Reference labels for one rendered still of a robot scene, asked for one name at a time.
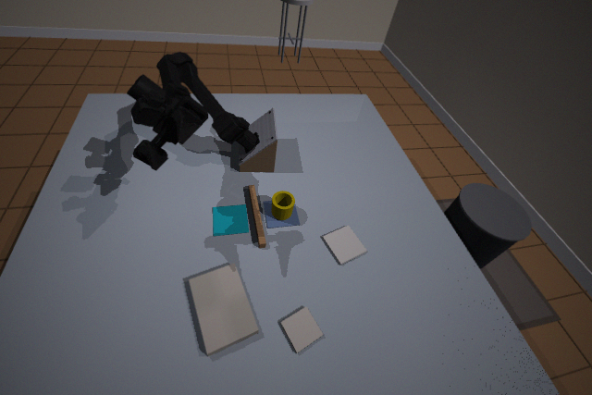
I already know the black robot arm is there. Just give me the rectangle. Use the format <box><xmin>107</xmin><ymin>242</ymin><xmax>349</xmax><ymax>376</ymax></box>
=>
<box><xmin>127</xmin><ymin>52</ymin><xmax>260</xmax><ymax>154</ymax></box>

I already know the brown wooden bar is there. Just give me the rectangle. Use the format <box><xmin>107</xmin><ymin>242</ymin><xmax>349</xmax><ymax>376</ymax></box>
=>
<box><xmin>248</xmin><ymin>185</ymin><xmax>266</xmax><ymax>249</ymax></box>

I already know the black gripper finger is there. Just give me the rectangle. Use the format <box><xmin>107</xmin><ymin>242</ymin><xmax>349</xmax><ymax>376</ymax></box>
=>
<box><xmin>138</xmin><ymin>144</ymin><xmax>168</xmax><ymax>170</ymax></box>
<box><xmin>171</xmin><ymin>106</ymin><xmax>203</xmax><ymax>144</ymax></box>

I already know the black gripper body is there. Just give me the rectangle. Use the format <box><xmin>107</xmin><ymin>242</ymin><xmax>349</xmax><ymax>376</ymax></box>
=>
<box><xmin>133</xmin><ymin>96</ymin><xmax>208</xmax><ymax>166</ymax></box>

